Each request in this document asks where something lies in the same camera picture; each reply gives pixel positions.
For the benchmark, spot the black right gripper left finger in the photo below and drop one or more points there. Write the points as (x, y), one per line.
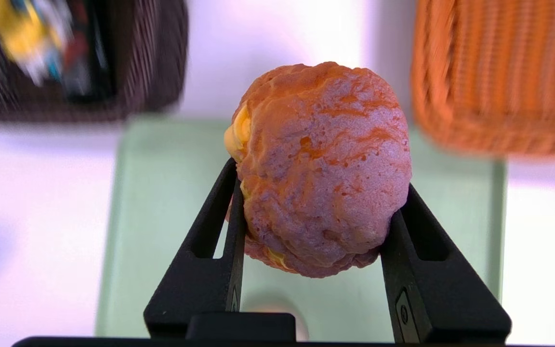
(195, 289)

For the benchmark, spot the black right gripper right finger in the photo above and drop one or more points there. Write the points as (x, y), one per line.
(446, 303)

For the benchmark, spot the purple cream puff bread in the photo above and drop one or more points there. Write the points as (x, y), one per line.
(325, 168)

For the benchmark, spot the black cosmetic tube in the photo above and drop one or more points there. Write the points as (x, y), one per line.
(82, 62)

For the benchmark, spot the dark brown wicker basket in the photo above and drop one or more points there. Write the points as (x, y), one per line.
(152, 72)

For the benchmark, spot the orange wicker basket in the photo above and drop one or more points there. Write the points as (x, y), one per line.
(499, 72)

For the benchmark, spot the green plastic tray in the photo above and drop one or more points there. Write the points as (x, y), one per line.
(162, 217)

